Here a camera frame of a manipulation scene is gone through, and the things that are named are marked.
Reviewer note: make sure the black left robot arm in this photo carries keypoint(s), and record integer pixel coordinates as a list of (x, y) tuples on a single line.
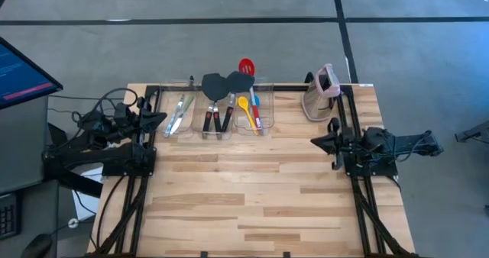
[(95, 157)]

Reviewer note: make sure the yellow silicone spoon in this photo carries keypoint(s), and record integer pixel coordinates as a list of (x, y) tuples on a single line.
[(243, 102)]

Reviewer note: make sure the clear plastic bin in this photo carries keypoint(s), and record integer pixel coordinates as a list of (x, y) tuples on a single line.
[(168, 101), (198, 113), (267, 113)]

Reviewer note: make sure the computer monitor blue screen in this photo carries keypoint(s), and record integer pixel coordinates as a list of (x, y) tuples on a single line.
[(19, 75)]

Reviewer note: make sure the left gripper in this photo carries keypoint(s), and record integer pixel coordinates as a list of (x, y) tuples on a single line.
[(139, 120)]

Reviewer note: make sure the black table clamp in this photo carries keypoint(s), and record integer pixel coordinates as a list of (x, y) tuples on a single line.
[(286, 255), (310, 78), (204, 255), (191, 79)]

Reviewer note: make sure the white paper sheet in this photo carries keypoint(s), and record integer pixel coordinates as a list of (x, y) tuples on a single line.
[(86, 202)]

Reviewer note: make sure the grey computer cabinet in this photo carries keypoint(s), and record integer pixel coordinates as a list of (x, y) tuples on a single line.
[(23, 147)]

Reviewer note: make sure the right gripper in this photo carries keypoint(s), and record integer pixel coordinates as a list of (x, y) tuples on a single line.
[(347, 144)]

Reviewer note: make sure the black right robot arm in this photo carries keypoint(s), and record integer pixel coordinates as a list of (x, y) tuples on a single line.
[(405, 145)]

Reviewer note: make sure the white round plug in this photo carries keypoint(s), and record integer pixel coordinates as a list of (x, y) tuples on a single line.
[(73, 223)]

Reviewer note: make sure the silver metal tongs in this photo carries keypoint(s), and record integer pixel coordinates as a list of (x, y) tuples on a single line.
[(187, 105)]

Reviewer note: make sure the blue silicone spoon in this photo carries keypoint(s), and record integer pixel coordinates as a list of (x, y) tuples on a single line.
[(256, 100)]

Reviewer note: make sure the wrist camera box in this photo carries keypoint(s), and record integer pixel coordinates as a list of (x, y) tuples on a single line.
[(372, 136), (122, 115)]

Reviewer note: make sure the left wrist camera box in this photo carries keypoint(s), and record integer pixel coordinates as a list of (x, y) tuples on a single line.
[(122, 115)]

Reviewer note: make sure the red slotted spoon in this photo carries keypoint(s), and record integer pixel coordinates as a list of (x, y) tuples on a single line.
[(247, 66)]

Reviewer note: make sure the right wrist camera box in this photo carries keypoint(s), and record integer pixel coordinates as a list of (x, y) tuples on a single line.
[(372, 136)]

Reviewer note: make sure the black keyboard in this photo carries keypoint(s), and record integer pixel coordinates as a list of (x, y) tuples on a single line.
[(7, 216)]

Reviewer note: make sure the black computer mouse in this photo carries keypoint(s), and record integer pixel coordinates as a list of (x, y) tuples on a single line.
[(36, 246)]

